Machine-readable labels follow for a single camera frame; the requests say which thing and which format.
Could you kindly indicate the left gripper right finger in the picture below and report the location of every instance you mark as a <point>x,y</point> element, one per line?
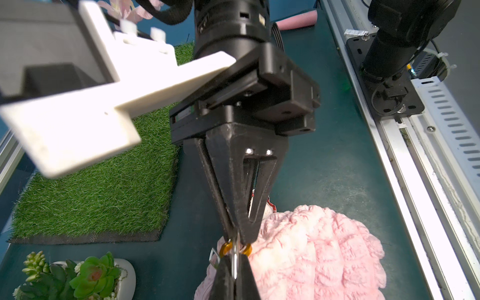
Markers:
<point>246,287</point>

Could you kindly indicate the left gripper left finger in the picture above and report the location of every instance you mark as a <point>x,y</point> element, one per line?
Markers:
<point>223,287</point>

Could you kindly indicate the white cat plush keychain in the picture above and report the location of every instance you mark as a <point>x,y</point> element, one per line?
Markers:
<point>270,208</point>

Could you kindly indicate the small potted succulent plant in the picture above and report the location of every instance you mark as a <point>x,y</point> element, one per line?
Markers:
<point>95,278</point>

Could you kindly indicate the pink cherry blossom tree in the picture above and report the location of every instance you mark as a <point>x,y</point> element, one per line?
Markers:
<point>125,10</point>

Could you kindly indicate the purple pink toy rake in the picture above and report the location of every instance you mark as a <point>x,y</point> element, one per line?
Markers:
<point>303,20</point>

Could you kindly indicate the aluminium front rail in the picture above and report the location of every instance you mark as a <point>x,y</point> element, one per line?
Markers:
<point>432,159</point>

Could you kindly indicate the pink knitted bag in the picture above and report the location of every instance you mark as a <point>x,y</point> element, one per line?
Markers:
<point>315,253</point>

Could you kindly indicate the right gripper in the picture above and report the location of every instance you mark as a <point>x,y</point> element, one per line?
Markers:
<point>245,111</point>

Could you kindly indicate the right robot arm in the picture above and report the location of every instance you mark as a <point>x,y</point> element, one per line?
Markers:
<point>237,125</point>

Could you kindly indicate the green artificial grass mat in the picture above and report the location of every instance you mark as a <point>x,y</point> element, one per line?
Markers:
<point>124,199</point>

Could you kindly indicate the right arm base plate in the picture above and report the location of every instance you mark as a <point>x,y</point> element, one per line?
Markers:
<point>380,66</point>

